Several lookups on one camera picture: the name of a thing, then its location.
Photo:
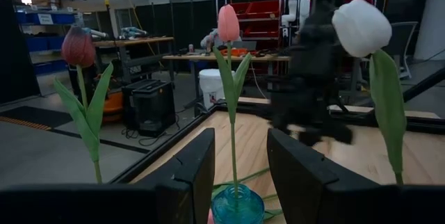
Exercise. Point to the white artificial tulip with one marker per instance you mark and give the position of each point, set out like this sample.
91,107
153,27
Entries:
361,25

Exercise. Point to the red bin rack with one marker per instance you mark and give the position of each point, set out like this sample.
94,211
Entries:
260,8

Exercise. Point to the black floor mat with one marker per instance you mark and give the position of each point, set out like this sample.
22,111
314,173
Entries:
34,114

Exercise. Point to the teal glass vase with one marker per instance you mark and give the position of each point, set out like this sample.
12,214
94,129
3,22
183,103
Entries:
240,210

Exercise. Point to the black equipment box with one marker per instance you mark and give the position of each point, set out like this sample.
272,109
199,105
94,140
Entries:
153,109

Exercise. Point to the blue bin shelf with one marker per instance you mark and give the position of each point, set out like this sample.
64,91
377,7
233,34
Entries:
59,18

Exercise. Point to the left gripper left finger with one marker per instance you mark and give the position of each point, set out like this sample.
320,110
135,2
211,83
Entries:
187,182

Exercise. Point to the orange round container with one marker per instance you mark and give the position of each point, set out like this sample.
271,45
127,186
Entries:
113,107

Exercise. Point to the wooden table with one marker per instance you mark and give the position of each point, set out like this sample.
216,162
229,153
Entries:
194,57

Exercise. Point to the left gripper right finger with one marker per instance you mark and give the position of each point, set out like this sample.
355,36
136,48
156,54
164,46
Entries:
299,182

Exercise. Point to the dark red artificial tulip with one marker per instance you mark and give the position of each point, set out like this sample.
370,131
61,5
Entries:
78,46

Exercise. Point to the wooden workbench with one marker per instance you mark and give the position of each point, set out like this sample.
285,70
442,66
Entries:
139,40

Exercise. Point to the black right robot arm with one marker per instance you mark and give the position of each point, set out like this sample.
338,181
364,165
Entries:
323,43

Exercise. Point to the black aluminium table frame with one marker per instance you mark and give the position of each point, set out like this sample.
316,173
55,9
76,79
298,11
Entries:
163,146

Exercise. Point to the white bucket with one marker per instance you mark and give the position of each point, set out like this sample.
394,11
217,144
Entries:
210,85

